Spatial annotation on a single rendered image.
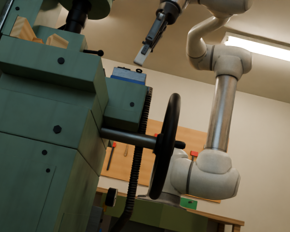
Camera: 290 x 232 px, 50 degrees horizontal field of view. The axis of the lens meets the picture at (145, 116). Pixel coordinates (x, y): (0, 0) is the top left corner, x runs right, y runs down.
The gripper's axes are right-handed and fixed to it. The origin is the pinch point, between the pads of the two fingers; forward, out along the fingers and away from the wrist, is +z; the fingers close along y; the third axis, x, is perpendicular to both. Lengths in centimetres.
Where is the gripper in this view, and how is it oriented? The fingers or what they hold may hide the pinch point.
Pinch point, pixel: (142, 55)
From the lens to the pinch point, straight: 103.3
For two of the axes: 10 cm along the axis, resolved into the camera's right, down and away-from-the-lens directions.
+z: -4.6, 8.4, -2.9
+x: 8.9, 4.5, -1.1
